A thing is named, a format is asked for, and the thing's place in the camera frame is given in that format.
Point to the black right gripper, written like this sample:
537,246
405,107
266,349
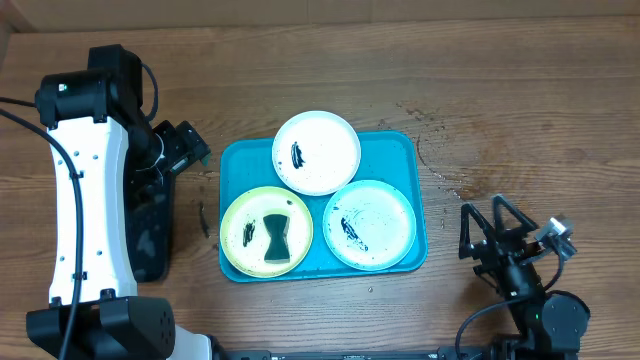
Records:
496,251

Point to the white plate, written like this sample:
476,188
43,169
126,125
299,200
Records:
316,153

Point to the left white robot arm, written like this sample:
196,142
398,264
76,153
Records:
115,170

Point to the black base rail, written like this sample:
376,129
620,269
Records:
442,353

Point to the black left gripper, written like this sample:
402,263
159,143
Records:
191,146

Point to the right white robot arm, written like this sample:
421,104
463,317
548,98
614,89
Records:
549,321

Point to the yellow-green plate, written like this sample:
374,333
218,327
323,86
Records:
244,239

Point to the dark green sponge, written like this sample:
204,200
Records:
277,227

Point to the brown cardboard backdrop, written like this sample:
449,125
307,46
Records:
97,15

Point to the blue plastic tray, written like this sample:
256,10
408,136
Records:
388,156

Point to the black water tray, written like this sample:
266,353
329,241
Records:
149,198

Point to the light blue plate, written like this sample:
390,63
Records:
369,225

